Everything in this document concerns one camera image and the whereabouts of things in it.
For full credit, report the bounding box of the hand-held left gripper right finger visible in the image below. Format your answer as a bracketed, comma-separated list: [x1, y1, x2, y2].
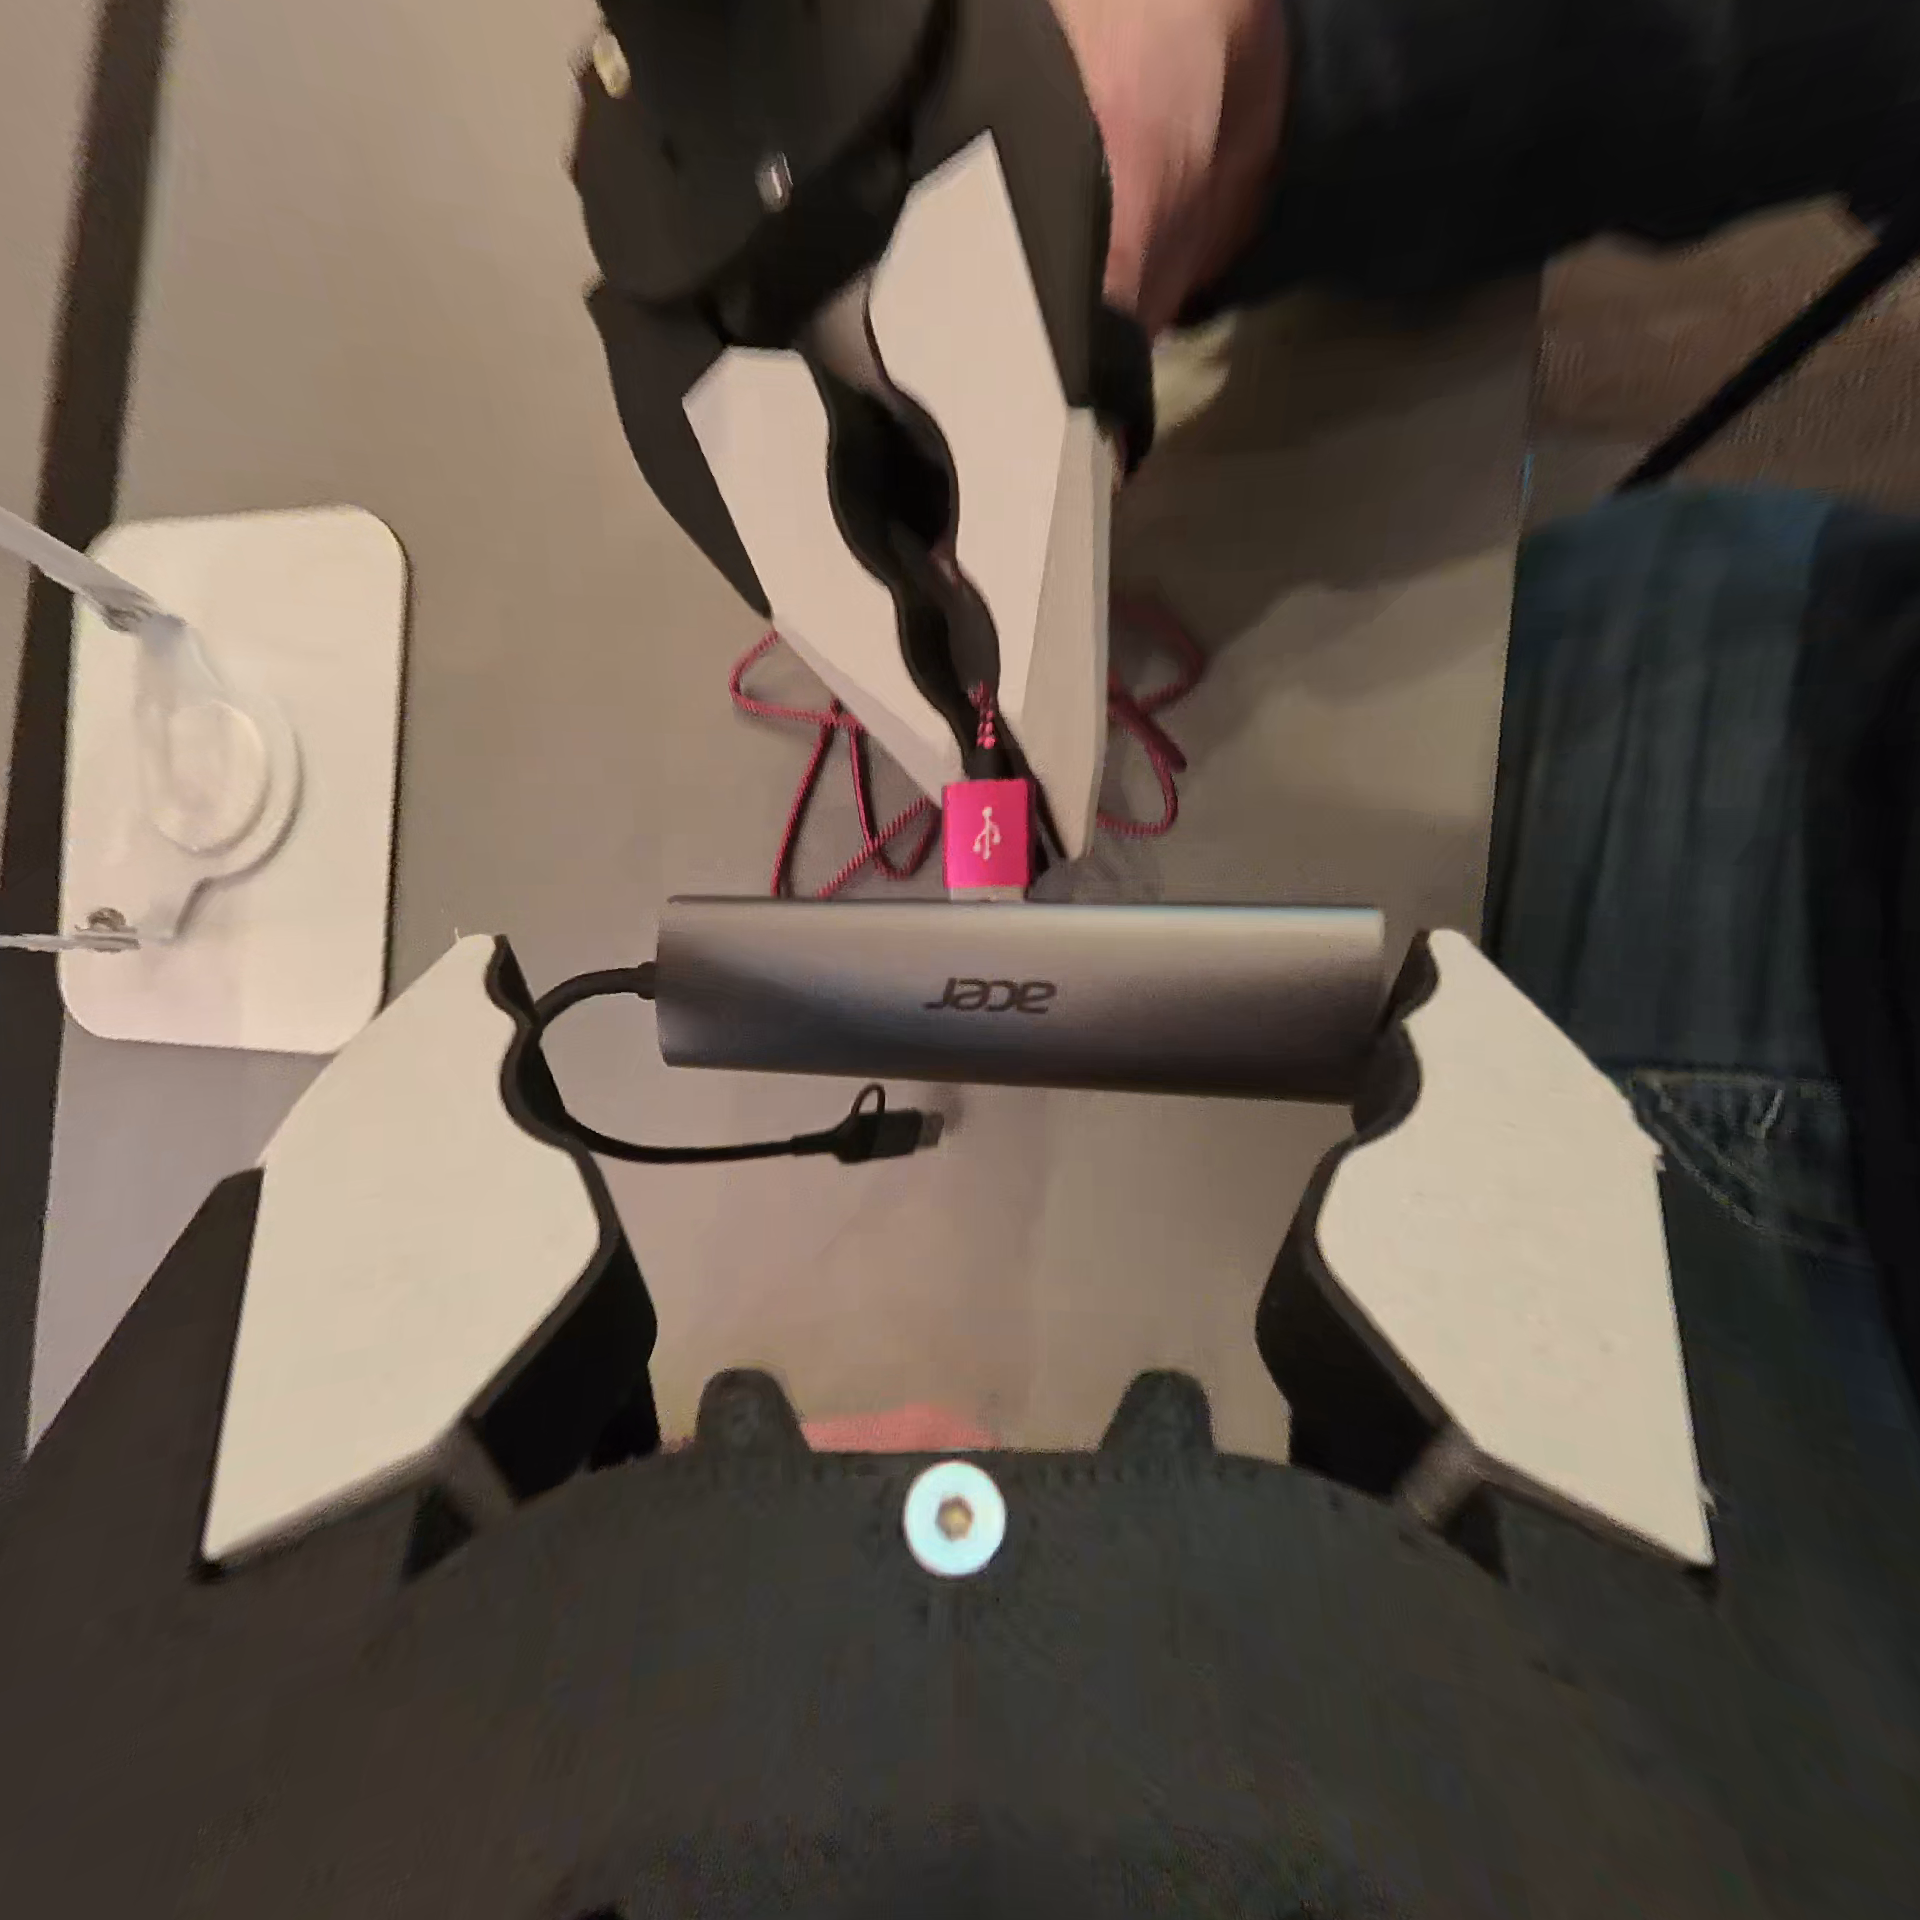
[1256, 926, 1717, 1570]

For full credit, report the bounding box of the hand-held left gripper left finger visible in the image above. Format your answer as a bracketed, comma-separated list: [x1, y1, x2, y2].
[200, 933, 666, 1570]

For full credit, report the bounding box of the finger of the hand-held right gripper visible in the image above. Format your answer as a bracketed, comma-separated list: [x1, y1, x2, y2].
[869, 130, 1123, 860]
[684, 342, 995, 793]

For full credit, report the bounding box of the pink braided usb cable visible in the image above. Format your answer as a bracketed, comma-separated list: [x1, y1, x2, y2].
[730, 590, 1207, 902]

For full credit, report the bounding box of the grey usb hub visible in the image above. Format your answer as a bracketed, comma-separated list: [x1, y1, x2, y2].
[656, 895, 1389, 1103]

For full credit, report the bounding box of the black hub cable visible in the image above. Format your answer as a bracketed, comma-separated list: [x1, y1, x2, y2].
[533, 968, 946, 1169]

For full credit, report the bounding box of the person's right forearm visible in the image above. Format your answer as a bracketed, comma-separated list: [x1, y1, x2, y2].
[1198, 0, 1920, 317]

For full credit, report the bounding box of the person's right hand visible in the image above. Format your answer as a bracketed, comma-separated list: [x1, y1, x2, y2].
[1053, 0, 1295, 328]

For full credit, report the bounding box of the person's blue jeans leg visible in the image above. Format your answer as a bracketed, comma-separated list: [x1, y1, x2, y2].
[1486, 488, 1920, 1501]

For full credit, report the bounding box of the black metal rod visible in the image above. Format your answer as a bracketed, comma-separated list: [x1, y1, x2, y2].
[1614, 224, 1920, 496]

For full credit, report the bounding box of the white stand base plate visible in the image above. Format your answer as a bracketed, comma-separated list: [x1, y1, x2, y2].
[56, 506, 410, 1054]

